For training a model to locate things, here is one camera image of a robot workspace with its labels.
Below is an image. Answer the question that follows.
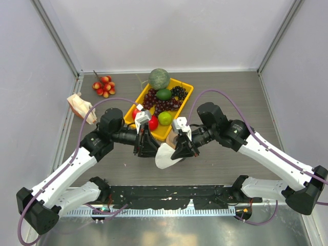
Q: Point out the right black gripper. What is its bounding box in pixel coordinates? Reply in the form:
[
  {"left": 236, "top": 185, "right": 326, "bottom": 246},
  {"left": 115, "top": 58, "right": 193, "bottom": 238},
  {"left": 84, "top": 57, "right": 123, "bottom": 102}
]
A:
[{"left": 171, "top": 125, "right": 217, "bottom": 159}]

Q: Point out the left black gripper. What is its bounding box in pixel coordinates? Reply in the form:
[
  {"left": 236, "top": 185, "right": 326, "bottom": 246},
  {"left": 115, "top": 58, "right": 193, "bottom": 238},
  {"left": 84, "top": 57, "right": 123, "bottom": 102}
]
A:
[{"left": 111, "top": 122, "right": 162, "bottom": 157}]

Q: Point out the clear glass ribbed dripper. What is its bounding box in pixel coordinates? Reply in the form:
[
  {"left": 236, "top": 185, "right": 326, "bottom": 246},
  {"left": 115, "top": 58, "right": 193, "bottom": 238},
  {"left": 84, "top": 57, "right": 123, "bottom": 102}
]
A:
[{"left": 173, "top": 134, "right": 179, "bottom": 145}]

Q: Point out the white paper coffee filter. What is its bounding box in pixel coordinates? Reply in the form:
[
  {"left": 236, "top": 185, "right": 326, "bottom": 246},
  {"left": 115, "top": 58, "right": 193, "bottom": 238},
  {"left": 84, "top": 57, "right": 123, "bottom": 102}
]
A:
[{"left": 155, "top": 143, "right": 182, "bottom": 169}]

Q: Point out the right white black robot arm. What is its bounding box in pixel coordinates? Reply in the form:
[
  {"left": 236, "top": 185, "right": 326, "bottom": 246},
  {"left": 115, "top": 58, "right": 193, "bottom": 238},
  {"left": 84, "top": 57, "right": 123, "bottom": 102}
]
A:
[{"left": 171, "top": 102, "right": 327, "bottom": 215}]

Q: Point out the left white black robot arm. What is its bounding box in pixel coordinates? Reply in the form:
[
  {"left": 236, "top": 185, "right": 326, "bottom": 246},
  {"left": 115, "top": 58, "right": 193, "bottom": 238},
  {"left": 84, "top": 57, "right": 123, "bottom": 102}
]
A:
[{"left": 16, "top": 105, "right": 159, "bottom": 235}]

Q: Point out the yellow plastic tray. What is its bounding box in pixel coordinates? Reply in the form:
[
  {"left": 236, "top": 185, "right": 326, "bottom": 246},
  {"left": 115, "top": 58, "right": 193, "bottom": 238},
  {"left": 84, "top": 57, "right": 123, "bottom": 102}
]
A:
[{"left": 124, "top": 78, "right": 194, "bottom": 141}]

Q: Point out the light green apple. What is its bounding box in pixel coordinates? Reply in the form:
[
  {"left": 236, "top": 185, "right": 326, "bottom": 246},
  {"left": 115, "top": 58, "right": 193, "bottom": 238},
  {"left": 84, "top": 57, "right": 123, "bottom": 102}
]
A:
[{"left": 158, "top": 111, "right": 172, "bottom": 126}]

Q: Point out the red apple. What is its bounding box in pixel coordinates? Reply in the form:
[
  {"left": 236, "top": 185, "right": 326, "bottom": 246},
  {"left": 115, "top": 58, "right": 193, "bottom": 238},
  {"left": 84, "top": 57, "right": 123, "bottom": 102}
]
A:
[{"left": 132, "top": 108, "right": 140, "bottom": 120}]

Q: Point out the red grape bunch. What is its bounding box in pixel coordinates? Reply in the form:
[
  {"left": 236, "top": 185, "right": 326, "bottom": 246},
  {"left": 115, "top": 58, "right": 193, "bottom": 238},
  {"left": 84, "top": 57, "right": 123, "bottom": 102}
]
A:
[{"left": 142, "top": 88, "right": 183, "bottom": 117}]

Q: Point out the dark green lime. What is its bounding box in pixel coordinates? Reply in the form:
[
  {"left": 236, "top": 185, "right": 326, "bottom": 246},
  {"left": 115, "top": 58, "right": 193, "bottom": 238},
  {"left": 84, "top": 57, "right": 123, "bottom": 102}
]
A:
[{"left": 156, "top": 89, "right": 172, "bottom": 101}]

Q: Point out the black grape bunch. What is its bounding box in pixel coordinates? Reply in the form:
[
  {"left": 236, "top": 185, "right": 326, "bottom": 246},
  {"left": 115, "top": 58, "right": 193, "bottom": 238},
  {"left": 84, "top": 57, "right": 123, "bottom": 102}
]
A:
[{"left": 171, "top": 86, "right": 188, "bottom": 100}]

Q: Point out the green melon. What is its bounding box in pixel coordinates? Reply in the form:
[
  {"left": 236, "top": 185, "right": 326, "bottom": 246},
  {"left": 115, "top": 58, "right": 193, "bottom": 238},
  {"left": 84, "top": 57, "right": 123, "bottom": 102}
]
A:
[{"left": 148, "top": 68, "right": 170, "bottom": 90}]

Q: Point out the red yellow cherry bunch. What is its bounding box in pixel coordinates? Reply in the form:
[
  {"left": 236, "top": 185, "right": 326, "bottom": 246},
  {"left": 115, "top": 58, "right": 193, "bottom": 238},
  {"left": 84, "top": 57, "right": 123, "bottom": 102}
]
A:
[{"left": 92, "top": 70, "right": 116, "bottom": 98}]

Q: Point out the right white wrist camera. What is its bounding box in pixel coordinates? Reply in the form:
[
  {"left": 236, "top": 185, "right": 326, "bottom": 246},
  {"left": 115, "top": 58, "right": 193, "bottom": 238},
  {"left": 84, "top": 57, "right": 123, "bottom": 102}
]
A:
[{"left": 172, "top": 117, "right": 192, "bottom": 140}]

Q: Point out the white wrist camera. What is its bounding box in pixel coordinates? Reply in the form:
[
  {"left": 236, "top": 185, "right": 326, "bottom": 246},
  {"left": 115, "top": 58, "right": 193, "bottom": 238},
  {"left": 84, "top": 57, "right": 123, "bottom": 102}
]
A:
[
  {"left": 172, "top": 117, "right": 192, "bottom": 140},
  {"left": 134, "top": 104, "right": 152, "bottom": 133}
]

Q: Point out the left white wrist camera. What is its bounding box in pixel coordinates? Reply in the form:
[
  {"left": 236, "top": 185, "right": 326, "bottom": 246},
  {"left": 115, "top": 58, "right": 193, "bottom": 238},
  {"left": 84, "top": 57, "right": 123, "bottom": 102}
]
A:
[{"left": 134, "top": 104, "right": 152, "bottom": 133}]

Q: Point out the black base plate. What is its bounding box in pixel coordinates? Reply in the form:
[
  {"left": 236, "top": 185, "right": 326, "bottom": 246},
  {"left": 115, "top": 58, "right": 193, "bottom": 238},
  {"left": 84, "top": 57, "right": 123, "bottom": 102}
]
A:
[{"left": 99, "top": 185, "right": 262, "bottom": 210}]

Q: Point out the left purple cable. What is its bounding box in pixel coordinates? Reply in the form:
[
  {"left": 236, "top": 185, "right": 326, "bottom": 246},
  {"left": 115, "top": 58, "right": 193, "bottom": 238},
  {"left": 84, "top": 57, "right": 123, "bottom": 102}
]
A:
[{"left": 17, "top": 97, "right": 144, "bottom": 245}]

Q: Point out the purple cable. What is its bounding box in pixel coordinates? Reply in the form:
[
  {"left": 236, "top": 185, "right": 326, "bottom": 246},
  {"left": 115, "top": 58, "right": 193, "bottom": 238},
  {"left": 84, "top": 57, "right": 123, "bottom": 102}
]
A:
[
  {"left": 17, "top": 97, "right": 144, "bottom": 245},
  {"left": 187, "top": 89, "right": 328, "bottom": 226}
]

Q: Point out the white slotted cable duct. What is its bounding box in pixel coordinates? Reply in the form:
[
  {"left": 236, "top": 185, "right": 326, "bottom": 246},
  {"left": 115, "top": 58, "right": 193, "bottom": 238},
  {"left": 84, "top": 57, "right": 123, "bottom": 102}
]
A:
[{"left": 65, "top": 206, "right": 236, "bottom": 219}]

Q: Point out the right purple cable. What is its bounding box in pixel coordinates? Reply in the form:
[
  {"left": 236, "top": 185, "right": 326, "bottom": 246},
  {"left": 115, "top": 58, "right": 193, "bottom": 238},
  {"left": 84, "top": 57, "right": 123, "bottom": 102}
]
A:
[{"left": 187, "top": 89, "right": 328, "bottom": 226}]

